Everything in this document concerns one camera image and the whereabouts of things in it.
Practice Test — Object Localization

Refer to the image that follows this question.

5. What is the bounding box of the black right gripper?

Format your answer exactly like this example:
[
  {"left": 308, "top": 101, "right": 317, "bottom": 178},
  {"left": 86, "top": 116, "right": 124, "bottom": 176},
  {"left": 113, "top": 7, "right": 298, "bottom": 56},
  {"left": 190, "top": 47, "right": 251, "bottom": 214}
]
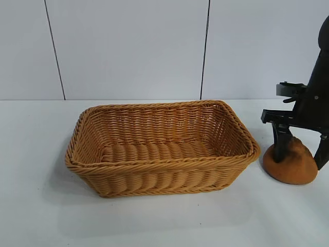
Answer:
[{"left": 261, "top": 46, "right": 329, "bottom": 171}]

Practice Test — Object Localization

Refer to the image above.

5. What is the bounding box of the brown pear-shaped bread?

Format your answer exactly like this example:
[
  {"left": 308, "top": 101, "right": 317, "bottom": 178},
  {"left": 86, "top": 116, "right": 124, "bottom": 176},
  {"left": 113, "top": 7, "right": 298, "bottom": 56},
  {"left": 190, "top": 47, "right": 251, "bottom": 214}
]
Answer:
[{"left": 262, "top": 136, "right": 317, "bottom": 185}]

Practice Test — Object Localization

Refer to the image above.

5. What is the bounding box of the tan woven wicker basket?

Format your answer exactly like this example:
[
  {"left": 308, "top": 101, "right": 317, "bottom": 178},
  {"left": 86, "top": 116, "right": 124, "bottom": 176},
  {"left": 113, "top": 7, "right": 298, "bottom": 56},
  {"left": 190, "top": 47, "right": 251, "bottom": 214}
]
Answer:
[{"left": 64, "top": 99, "right": 262, "bottom": 199}]

